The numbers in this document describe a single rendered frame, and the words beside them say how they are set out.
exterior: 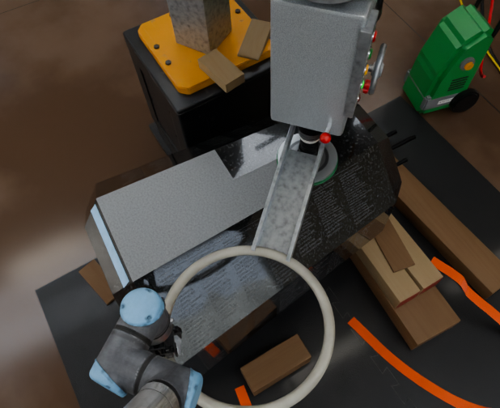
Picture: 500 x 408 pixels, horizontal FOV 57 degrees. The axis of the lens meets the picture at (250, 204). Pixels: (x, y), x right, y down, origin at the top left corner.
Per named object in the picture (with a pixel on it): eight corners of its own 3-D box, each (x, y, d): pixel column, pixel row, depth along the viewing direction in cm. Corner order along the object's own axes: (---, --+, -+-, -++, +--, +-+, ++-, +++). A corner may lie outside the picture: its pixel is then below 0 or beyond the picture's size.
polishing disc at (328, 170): (335, 133, 170) (335, 132, 169) (339, 183, 160) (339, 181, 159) (277, 134, 171) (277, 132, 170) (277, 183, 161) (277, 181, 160)
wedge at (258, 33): (252, 27, 215) (252, 18, 210) (272, 31, 213) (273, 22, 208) (237, 56, 206) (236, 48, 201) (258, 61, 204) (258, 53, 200)
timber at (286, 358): (254, 396, 208) (253, 393, 198) (241, 372, 213) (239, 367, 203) (310, 361, 215) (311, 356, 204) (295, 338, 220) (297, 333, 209)
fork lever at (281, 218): (303, 57, 158) (303, 48, 153) (359, 69, 154) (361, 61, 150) (241, 248, 144) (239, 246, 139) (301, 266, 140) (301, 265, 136)
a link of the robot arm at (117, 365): (125, 397, 91) (155, 338, 97) (77, 375, 94) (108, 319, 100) (138, 405, 98) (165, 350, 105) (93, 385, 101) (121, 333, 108)
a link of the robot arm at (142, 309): (108, 317, 99) (131, 278, 104) (123, 335, 109) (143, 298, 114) (146, 333, 97) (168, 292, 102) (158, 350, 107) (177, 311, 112)
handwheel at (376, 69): (350, 65, 148) (358, 26, 135) (382, 71, 146) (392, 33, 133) (339, 99, 141) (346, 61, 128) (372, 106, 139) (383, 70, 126)
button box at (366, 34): (349, 95, 128) (367, 7, 103) (358, 97, 128) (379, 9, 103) (341, 116, 125) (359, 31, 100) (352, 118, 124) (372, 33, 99)
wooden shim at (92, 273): (78, 272, 241) (78, 271, 239) (95, 259, 244) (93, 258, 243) (108, 305, 232) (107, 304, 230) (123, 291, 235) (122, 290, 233)
